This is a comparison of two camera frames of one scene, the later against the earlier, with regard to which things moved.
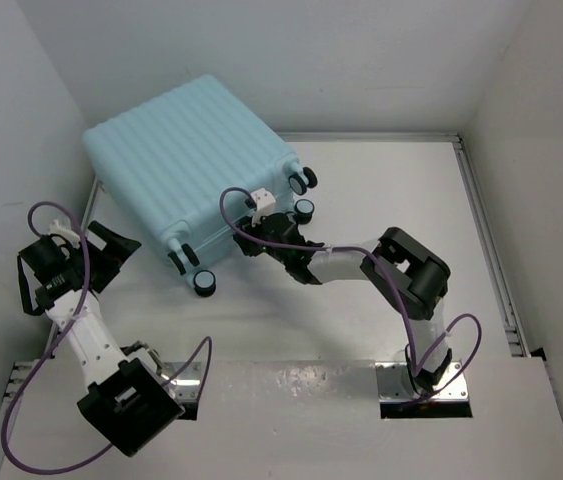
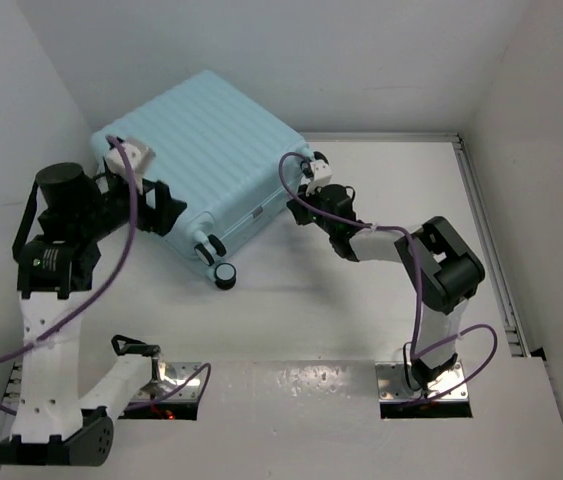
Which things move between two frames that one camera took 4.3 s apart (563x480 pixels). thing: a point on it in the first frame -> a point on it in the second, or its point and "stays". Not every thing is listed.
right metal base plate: [390, 386] stays
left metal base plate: [185, 385] stays
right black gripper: [250, 230] -> [301, 212]
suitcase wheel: [300, 183] -> [318, 155]
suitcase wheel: [204, 282] -> [225, 276]
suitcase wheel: [178, 262] -> [207, 246]
